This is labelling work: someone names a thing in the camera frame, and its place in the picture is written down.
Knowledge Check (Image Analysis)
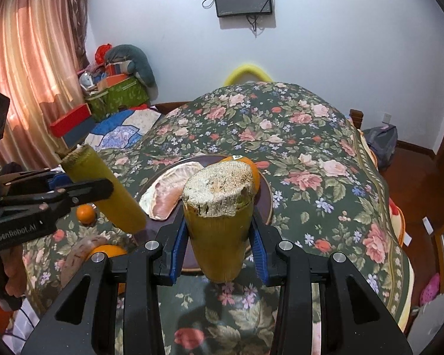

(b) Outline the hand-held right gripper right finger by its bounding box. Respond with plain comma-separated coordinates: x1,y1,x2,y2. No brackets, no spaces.
249,209,412,355

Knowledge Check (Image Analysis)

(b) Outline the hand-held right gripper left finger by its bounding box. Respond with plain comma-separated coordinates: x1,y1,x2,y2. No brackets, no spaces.
20,207,188,355

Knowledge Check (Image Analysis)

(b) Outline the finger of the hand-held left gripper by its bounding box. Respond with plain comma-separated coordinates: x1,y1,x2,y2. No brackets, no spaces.
0,178,115,230
1,169,74,193

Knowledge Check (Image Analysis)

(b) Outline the slim sugarcane piece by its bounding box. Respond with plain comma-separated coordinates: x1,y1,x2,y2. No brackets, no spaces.
61,146,147,234

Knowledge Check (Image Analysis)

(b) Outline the thick sugarcane piece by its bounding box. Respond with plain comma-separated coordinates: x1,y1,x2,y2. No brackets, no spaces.
182,162,260,285

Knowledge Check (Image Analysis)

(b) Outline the dark purple plate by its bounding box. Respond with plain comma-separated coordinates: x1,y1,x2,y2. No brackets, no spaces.
137,154,274,275

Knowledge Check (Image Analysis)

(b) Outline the small orange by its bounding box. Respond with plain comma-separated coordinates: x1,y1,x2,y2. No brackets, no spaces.
76,204,97,226

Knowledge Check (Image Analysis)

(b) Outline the red box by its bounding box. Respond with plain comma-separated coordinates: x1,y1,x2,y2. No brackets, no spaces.
51,103,91,138

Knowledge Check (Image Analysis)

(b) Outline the peeled pomelo segment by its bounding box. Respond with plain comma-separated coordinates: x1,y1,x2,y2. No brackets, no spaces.
138,161,205,221

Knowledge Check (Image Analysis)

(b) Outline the large orange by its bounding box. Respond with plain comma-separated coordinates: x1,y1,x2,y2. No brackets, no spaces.
90,244,128,293

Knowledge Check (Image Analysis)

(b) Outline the pinkish brown sweet potato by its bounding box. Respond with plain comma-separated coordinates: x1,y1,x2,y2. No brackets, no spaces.
61,236,99,290

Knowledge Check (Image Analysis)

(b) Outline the blue white patchwork quilt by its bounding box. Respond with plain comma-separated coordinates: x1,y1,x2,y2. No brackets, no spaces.
84,108,164,153

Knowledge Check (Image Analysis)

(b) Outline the orange with sticker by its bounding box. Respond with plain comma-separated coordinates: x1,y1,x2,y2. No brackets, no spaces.
221,154,262,197

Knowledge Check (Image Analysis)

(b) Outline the green patterned box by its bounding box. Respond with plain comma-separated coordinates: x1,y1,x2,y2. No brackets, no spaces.
84,77,151,123

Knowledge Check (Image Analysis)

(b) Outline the floral blanket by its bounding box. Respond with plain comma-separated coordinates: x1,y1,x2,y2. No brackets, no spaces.
22,80,411,355

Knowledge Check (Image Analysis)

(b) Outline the orange box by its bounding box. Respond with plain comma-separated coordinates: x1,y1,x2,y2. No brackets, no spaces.
103,64,134,86

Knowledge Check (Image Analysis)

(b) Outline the pink curtain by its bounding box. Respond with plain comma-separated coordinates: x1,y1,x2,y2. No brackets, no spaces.
0,0,91,171

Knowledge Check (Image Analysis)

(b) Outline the red plastic bag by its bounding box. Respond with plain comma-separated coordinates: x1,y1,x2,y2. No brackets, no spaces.
95,44,112,64

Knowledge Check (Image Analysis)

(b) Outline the grey plush toy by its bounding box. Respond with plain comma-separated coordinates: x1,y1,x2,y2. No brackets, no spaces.
104,44,157,90

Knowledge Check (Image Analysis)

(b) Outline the grey backpack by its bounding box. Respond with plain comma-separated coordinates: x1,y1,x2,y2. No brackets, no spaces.
362,124,399,171

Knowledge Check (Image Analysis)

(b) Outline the pink slipper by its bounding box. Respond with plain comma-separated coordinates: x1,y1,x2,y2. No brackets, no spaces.
419,273,441,304

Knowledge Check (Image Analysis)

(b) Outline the wooden bed post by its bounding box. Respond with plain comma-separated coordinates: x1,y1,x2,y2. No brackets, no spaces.
349,109,365,134

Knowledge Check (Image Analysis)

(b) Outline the yellow foam ring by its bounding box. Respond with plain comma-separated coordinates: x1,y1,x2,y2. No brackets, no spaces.
223,64,271,88

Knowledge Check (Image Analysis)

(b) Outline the black cable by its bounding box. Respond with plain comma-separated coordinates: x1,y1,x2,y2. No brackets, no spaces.
202,0,267,38

